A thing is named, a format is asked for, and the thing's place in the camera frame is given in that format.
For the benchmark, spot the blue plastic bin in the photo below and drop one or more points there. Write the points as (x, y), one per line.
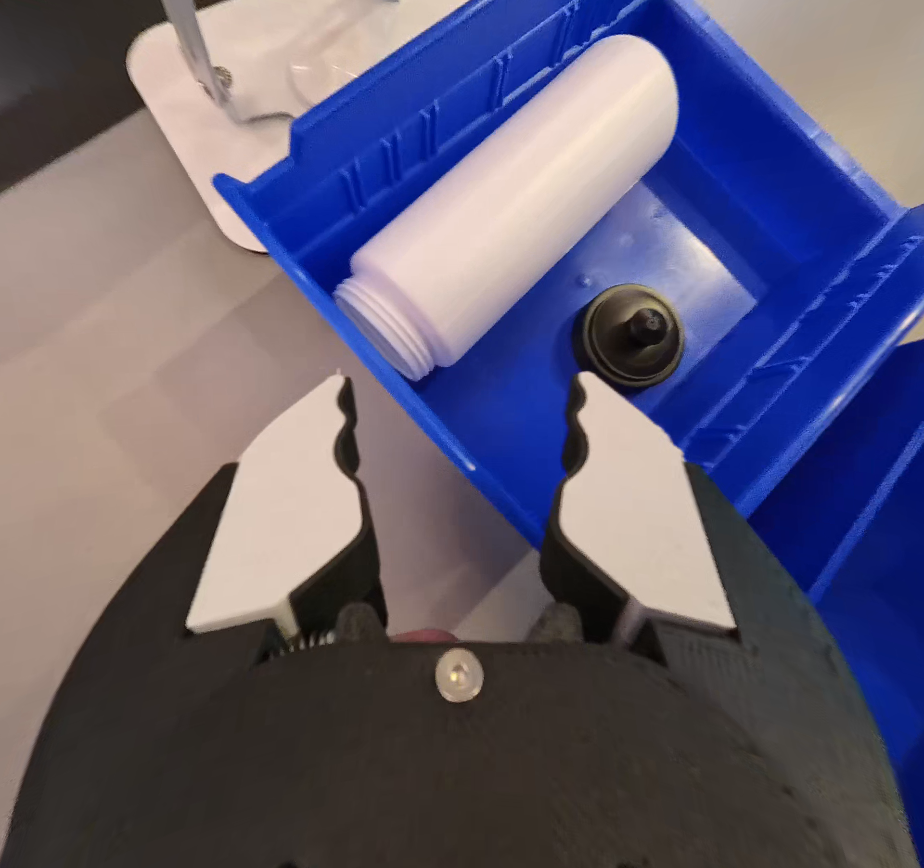
(505, 413)
(866, 593)

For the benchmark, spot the white plastic bottle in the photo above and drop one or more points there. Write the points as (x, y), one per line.
(520, 196)

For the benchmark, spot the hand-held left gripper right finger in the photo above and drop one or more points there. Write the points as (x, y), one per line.
(642, 521)

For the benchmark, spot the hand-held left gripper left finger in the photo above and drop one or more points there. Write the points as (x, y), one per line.
(281, 521)

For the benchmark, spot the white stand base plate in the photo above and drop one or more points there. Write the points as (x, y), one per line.
(289, 30)

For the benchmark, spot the black bottle lid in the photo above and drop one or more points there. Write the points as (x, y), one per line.
(634, 337)

